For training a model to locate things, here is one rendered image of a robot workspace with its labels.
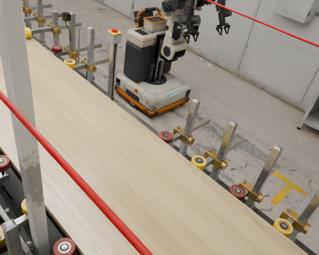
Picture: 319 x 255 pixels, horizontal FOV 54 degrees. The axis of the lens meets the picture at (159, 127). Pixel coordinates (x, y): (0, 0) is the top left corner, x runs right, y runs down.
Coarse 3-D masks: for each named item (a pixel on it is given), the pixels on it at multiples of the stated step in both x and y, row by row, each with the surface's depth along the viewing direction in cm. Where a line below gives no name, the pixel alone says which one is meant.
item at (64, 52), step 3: (99, 42) 270; (87, 45) 262; (96, 45) 265; (99, 45) 268; (75, 48) 254; (81, 48) 256; (84, 48) 258; (87, 48) 260; (63, 51) 247; (66, 51) 248; (81, 51) 258; (54, 54) 244; (57, 54) 243; (60, 54) 245; (63, 54) 247; (66, 54) 249
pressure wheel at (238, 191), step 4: (232, 188) 151; (236, 188) 152; (240, 188) 152; (232, 192) 149; (236, 192) 150; (240, 192) 150; (244, 192) 150; (236, 196) 148; (240, 196) 147; (244, 196) 148; (240, 200) 149
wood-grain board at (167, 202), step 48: (48, 96) 189; (96, 96) 197; (0, 144) 151; (96, 144) 162; (144, 144) 167; (48, 192) 133; (96, 192) 137; (144, 192) 141; (192, 192) 146; (96, 240) 119; (144, 240) 122; (192, 240) 126; (240, 240) 129; (288, 240) 133
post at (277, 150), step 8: (272, 152) 145; (280, 152) 144; (272, 160) 147; (264, 168) 151; (272, 168) 152; (264, 176) 153; (256, 184) 158; (264, 184) 159; (256, 192) 160; (248, 200) 166
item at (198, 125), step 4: (204, 120) 201; (208, 120) 202; (196, 124) 196; (200, 124) 197; (204, 124) 201; (196, 128) 196; (176, 136) 184; (180, 136) 186; (172, 140) 181; (176, 140) 185; (168, 144) 180
